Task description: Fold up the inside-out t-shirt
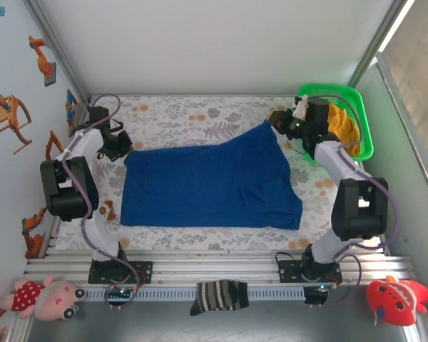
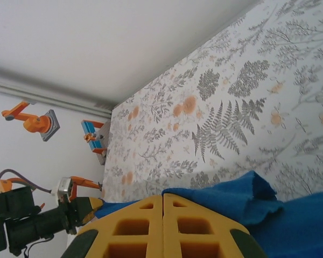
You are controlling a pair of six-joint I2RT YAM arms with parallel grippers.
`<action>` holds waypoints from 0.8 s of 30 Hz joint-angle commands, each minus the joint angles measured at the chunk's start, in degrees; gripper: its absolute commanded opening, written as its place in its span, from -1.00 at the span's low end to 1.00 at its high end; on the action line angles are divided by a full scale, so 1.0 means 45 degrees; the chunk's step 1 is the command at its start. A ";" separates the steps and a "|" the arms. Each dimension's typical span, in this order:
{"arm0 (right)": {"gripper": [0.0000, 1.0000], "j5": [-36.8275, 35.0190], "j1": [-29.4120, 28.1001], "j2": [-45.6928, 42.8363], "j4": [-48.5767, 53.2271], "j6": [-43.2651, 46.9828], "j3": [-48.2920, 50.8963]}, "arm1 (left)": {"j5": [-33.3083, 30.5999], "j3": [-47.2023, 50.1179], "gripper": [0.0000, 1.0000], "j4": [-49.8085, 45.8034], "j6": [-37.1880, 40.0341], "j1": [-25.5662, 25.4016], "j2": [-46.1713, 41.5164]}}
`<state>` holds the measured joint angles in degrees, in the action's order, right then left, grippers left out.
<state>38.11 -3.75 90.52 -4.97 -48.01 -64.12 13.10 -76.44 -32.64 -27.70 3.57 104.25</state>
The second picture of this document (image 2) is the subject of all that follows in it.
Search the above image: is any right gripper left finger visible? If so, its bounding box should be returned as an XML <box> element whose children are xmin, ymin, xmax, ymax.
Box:
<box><xmin>61</xmin><ymin>195</ymin><xmax>163</xmax><ymax>258</ymax></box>

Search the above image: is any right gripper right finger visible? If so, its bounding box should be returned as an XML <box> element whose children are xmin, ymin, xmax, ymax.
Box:
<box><xmin>163</xmin><ymin>193</ymin><xmax>269</xmax><ymax>258</ymax></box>

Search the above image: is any blue t-shirt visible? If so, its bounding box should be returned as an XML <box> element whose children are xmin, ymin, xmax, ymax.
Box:
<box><xmin>95</xmin><ymin>170</ymin><xmax>323</xmax><ymax>258</ymax></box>

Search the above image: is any orange robot sticker grey base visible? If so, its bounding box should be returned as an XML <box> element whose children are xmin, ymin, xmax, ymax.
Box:
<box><xmin>1</xmin><ymin>101</ymin><xmax>60</xmax><ymax>142</ymax></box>

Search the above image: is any floral patterned tablecloth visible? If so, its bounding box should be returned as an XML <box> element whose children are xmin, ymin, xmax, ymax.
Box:
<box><xmin>101</xmin><ymin>0</ymin><xmax>323</xmax><ymax>205</ymax></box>

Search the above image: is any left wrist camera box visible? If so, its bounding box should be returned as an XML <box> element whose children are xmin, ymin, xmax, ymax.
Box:
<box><xmin>51</xmin><ymin>177</ymin><xmax>76</xmax><ymax>202</ymax></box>

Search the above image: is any blue orange gripper wall sticker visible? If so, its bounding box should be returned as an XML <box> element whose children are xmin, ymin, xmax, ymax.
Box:
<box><xmin>80</xmin><ymin>119</ymin><xmax>111</xmax><ymax>165</ymax></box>

